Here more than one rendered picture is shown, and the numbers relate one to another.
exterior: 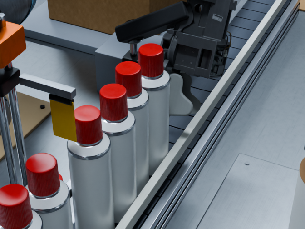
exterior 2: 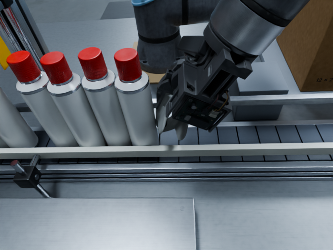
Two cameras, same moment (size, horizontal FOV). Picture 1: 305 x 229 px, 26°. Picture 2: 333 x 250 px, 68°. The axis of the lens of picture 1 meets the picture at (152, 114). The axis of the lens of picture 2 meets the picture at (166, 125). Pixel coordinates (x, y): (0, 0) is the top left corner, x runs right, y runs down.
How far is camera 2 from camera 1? 79 cm
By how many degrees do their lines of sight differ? 51
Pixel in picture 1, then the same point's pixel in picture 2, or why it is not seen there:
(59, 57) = not seen: hidden behind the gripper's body
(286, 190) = not seen: outside the picture
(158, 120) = (126, 115)
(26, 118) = not seen: hidden behind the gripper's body
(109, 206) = (50, 132)
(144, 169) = (108, 137)
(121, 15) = (299, 58)
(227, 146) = (225, 189)
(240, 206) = (125, 221)
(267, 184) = (161, 235)
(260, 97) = (313, 191)
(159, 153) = (133, 139)
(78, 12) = (285, 42)
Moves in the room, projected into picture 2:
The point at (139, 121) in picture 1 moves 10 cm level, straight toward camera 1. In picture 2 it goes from (90, 100) to (23, 124)
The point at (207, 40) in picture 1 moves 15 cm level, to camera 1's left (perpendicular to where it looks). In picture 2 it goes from (183, 84) to (141, 31)
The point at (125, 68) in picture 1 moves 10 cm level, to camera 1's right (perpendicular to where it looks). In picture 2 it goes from (87, 52) to (105, 95)
